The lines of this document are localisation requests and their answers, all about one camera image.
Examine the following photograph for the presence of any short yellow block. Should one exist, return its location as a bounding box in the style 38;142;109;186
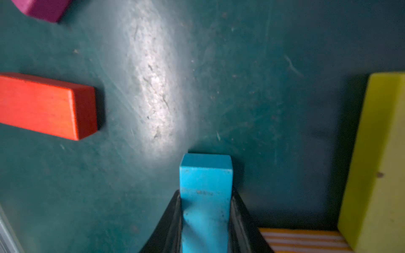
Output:
338;72;405;253

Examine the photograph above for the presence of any magenta block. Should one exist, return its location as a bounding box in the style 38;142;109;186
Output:
12;0;72;23

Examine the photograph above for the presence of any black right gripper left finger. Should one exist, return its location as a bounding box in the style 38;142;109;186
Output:
140;190;182;253

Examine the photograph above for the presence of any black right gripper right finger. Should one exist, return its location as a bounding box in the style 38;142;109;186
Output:
228;188;274;253

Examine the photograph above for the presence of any red block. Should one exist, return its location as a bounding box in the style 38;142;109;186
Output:
1;73;98;141

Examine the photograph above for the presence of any teal block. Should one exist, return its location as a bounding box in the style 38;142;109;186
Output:
179;153;233;253

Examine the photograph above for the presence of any orange block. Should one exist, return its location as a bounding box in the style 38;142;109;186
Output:
260;228;353;253

